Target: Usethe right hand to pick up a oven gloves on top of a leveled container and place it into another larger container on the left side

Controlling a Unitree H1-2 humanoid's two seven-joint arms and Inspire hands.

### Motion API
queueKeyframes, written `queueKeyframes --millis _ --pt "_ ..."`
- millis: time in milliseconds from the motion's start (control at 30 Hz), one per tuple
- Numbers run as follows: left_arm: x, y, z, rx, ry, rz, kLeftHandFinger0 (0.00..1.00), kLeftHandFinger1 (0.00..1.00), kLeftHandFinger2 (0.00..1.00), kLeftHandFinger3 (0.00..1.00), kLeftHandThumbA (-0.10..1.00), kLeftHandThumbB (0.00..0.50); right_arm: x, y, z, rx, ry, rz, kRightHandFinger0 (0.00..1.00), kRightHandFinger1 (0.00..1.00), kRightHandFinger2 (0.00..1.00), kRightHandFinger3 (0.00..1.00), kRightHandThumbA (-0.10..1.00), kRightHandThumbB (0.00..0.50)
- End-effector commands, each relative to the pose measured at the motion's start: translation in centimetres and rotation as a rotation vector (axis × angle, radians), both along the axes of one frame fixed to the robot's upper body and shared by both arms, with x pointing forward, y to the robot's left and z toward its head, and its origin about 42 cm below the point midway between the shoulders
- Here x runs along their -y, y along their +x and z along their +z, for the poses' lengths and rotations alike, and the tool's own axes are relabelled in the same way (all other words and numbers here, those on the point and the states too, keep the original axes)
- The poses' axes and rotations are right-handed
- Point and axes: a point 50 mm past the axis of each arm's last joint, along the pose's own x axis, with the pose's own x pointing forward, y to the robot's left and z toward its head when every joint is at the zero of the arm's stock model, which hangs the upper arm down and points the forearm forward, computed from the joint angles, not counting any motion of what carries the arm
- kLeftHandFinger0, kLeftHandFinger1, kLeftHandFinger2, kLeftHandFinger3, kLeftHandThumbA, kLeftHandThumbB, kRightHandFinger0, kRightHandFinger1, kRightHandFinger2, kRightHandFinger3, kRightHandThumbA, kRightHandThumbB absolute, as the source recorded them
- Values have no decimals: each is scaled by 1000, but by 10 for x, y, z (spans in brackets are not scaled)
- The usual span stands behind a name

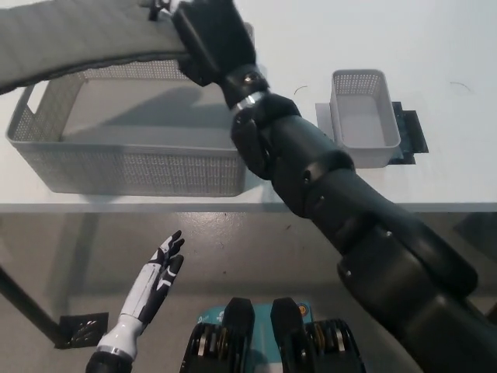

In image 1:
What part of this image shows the black table foot plate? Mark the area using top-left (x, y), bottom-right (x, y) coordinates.
top-left (54, 312), bottom-right (109, 350)

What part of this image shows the small grey perforated container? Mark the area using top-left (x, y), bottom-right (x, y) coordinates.
top-left (328, 68), bottom-right (402, 169)

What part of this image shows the black flat mat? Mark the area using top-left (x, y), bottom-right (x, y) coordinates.
top-left (389, 101), bottom-right (430, 166)

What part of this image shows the grey quilted oven glove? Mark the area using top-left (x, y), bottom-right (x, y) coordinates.
top-left (0, 0), bottom-right (188, 96)

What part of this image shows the large grey perforated basket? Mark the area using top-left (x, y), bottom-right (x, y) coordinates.
top-left (5, 23), bottom-right (255, 198)

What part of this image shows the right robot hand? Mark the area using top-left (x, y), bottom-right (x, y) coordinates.
top-left (148, 0), bottom-right (272, 114)

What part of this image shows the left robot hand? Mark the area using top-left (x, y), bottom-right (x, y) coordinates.
top-left (96, 230), bottom-right (186, 357)

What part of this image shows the black table leg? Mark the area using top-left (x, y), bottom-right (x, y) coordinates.
top-left (0, 263), bottom-right (63, 345)

